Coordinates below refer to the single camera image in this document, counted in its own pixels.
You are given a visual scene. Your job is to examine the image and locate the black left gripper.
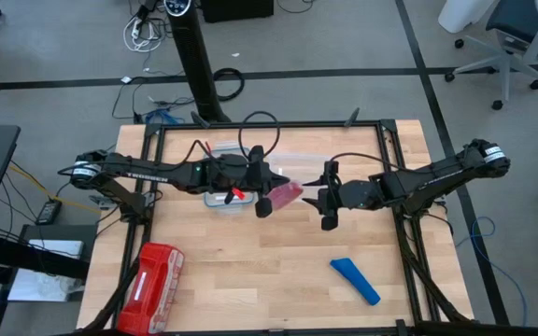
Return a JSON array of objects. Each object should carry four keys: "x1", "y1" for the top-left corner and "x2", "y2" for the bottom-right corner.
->
[{"x1": 208, "y1": 145, "x2": 292, "y2": 219}]

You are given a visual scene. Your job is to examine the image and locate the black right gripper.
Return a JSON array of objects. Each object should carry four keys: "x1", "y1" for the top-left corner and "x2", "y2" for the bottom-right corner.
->
[{"x1": 301, "y1": 161, "x2": 377, "y2": 232}]

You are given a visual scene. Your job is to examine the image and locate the red bandage roll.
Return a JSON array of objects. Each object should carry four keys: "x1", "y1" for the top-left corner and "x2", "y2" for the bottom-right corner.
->
[{"x1": 276, "y1": 181, "x2": 304, "y2": 203}]

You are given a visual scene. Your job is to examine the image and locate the clear zip plastic bag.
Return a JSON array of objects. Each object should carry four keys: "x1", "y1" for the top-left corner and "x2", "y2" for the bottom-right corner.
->
[{"x1": 264, "y1": 180, "x2": 321, "y2": 212}]

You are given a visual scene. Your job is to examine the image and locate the clear plastic container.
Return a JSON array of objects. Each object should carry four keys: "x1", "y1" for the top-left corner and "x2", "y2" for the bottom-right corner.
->
[{"x1": 268, "y1": 151, "x2": 333, "y2": 200}]

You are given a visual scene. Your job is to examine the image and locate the blue bandage strip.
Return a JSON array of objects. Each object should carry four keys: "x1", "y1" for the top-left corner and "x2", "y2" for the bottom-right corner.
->
[{"x1": 329, "y1": 257, "x2": 382, "y2": 307}]

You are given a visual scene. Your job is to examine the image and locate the teal-rimmed container lid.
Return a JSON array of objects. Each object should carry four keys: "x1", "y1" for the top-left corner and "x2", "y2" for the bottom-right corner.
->
[{"x1": 203, "y1": 141, "x2": 257, "y2": 210}]

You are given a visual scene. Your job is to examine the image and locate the black tower fan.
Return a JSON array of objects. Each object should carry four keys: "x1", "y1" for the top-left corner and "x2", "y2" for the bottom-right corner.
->
[{"x1": 163, "y1": 0, "x2": 231, "y2": 124}]

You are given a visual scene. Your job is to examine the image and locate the red first aid kit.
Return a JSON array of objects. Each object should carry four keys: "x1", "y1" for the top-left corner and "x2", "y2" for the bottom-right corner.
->
[{"x1": 117, "y1": 242, "x2": 186, "y2": 336}]

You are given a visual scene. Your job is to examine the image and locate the black box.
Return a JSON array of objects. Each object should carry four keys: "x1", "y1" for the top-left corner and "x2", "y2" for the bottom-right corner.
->
[{"x1": 200, "y1": 0, "x2": 275, "y2": 24}]

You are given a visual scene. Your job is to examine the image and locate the white bin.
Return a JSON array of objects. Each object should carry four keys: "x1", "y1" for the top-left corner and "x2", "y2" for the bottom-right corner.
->
[{"x1": 438, "y1": 0, "x2": 498, "y2": 34}]

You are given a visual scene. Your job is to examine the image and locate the black power adapter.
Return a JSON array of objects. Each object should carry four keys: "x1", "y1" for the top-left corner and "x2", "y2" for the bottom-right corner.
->
[{"x1": 35, "y1": 199, "x2": 63, "y2": 226}]

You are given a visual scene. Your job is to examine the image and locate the white flat device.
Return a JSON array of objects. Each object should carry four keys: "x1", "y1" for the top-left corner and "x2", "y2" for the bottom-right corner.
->
[{"x1": 7, "y1": 223, "x2": 98, "y2": 303}]

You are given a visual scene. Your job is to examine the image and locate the grey office chair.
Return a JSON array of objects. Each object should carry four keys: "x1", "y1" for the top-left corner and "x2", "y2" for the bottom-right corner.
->
[{"x1": 444, "y1": 0, "x2": 538, "y2": 111}]

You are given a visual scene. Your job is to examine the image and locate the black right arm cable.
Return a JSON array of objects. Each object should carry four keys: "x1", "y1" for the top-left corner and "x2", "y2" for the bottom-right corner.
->
[{"x1": 329, "y1": 152, "x2": 404, "y2": 172}]

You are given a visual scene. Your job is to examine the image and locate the black cable coil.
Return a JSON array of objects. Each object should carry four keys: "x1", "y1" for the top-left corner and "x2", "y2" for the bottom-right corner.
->
[{"x1": 212, "y1": 67, "x2": 246, "y2": 103}]

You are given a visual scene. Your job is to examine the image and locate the blue cable bundle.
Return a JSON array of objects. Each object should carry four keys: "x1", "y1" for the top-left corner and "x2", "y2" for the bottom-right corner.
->
[{"x1": 144, "y1": 107, "x2": 184, "y2": 125}]

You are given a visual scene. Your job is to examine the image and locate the blue floor cable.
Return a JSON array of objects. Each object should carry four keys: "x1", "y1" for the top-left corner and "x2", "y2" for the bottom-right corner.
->
[{"x1": 455, "y1": 216, "x2": 530, "y2": 328}]

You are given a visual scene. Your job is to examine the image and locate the white cable bundle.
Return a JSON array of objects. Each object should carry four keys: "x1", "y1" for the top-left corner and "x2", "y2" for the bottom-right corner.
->
[{"x1": 122, "y1": 13, "x2": 165, "y2": 53}]

